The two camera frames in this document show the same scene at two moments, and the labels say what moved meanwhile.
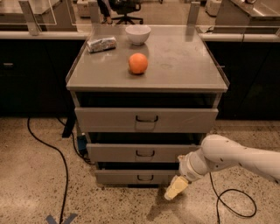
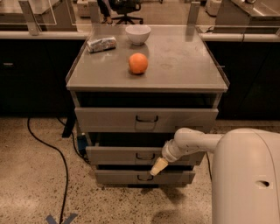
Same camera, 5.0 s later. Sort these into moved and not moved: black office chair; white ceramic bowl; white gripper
Moved: white gripper
Not moved: black office chair; white ceramic bowl
